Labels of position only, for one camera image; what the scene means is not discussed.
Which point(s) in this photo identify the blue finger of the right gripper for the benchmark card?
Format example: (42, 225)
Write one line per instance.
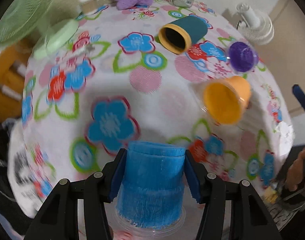
(299, 95)

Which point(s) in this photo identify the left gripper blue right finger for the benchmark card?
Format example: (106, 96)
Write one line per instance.
(191, 174)

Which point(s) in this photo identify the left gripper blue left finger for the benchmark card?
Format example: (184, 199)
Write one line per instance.
(118, 170)

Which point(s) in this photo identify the blue felt plastic cup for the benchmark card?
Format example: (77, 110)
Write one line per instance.
(150, 198)

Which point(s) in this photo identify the purple felt plastic cup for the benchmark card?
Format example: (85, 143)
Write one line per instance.
(242, 56)

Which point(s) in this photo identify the orange felt plastic cup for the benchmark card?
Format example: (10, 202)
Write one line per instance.
(226, 99)

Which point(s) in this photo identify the person's right hand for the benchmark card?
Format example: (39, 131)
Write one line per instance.
(296, 172)

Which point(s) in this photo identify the white standing fan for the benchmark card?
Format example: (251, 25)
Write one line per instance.
(255, 25)

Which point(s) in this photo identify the floral tablecloth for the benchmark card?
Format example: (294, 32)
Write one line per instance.
(113, 82)

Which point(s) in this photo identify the teal and yellow tumbler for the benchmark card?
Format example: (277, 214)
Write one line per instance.
(181, 34)

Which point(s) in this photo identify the wooden chair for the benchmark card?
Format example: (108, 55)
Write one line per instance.
(11, 82)

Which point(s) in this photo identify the cotton swab container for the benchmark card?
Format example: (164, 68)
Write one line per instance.
(88, 7)

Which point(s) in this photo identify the green desk fan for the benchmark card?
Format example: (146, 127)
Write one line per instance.
(22, 17)

